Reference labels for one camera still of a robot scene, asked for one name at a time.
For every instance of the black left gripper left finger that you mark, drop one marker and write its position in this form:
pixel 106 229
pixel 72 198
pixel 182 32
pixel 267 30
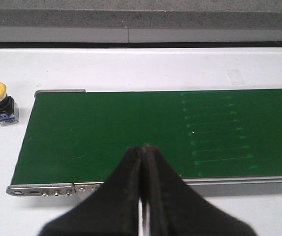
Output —
pixel 111 210

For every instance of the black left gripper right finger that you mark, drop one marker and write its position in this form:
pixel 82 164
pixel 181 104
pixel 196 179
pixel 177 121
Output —
pixel 174 209

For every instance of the grey stone countertop left slab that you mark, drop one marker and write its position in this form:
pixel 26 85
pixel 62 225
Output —
pixel 143 14

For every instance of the aluminium conveyor frame rail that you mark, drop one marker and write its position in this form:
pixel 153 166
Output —
pixel 57 190

